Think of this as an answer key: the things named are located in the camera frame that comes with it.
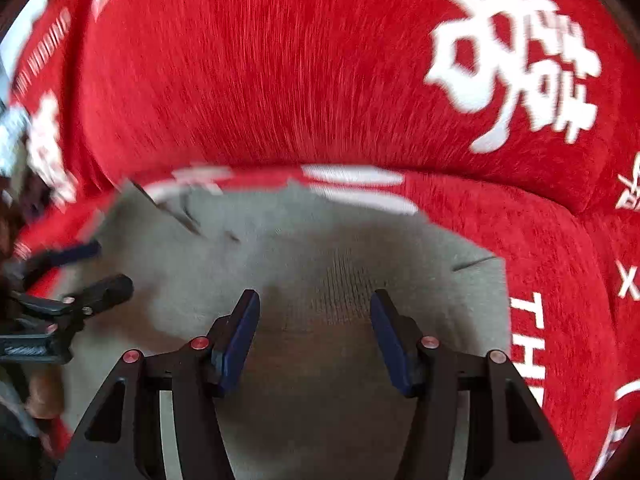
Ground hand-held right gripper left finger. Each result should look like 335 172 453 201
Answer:
54 289 262 480

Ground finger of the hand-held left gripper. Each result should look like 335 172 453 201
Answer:
22 240 102 281
62 274 135 318

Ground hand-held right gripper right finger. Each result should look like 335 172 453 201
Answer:
370 289 576 480

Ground grey knit sweater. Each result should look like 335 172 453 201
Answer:
47 180 512 480

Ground person's left hand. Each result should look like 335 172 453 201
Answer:
25 364 67 421

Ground dark patterned cloth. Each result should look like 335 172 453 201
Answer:
0 172 53 251

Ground blue-grey crumpled cloth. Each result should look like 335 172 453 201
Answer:
0 105 32 177

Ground red printed sofa cover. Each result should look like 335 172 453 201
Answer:
0 0 640 480

